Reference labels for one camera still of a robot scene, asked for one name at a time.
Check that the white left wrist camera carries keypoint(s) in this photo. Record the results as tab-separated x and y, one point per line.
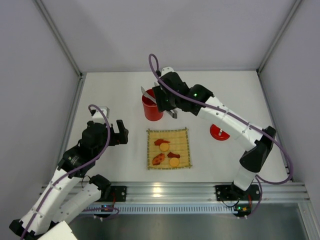
98	117

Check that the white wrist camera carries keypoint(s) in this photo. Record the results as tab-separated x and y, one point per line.
98	117
166	70

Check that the right aluminium frame post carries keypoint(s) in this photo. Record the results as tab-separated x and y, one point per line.
289	16

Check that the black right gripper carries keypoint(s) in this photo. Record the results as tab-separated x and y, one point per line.
161	99

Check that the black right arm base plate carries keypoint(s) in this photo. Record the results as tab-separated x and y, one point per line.
230	192

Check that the red cylindrical container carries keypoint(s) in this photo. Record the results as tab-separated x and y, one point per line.
150	108

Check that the red round lid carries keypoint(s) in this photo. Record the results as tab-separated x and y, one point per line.
218	134

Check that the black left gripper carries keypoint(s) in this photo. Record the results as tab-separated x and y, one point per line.
110	135

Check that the steel serving tongs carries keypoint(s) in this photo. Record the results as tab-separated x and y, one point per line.
173	113

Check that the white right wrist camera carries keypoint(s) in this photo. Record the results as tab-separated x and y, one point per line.
166	70

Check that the orange spotted fried piece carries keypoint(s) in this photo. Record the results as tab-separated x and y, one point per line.
157	160

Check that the left aluminium frame post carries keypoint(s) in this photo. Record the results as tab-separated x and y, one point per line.
45	14

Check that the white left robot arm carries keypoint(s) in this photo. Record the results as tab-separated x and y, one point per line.
51	207

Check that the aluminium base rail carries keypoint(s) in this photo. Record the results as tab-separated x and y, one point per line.
189	198

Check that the square bamboo tray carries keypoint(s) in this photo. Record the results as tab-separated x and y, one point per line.
179	144

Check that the yellow round cracker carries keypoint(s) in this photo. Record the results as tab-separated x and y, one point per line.
164	146
174	162

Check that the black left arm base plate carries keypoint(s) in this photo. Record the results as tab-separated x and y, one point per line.
116	193

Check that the red chicken wing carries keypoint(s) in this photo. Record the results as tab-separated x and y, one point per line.
173	155
158	142

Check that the aluminium frame post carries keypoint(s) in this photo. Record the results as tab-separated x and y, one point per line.
289	16
45	14

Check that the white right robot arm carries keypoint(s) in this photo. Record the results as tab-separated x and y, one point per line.
257	143

